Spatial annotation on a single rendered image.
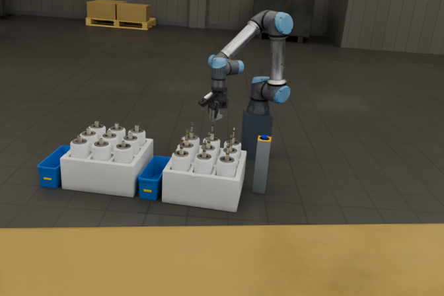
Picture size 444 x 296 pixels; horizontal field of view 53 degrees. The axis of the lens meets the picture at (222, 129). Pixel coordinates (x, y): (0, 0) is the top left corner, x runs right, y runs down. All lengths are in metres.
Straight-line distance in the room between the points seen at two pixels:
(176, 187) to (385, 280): 1.98
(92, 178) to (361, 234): 2.11
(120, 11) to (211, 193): 6.18
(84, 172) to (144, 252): 2.10
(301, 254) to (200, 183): 1.91
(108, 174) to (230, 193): 0.64
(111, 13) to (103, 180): 6.02
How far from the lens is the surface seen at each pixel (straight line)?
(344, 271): 0.33
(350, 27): 7.81
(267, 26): 2.59
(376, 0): 7.87
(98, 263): 0.31
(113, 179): 2.37
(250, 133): 2.80
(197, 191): 2.26
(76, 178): 2.44
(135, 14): 8.08
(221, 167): 2.21
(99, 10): 8.26
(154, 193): 2.33
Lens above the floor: 1.17
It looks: 20 degrees down
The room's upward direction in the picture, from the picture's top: 4 degrees clockwise
